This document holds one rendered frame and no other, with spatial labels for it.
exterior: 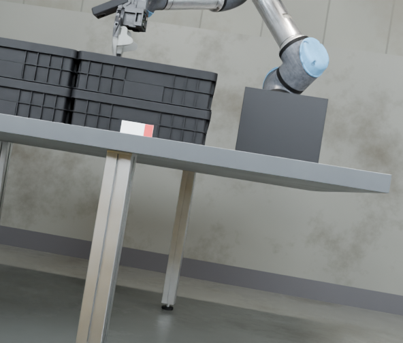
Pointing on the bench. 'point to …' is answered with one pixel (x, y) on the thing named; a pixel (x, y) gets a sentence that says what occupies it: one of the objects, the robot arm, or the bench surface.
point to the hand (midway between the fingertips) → (115, 54)
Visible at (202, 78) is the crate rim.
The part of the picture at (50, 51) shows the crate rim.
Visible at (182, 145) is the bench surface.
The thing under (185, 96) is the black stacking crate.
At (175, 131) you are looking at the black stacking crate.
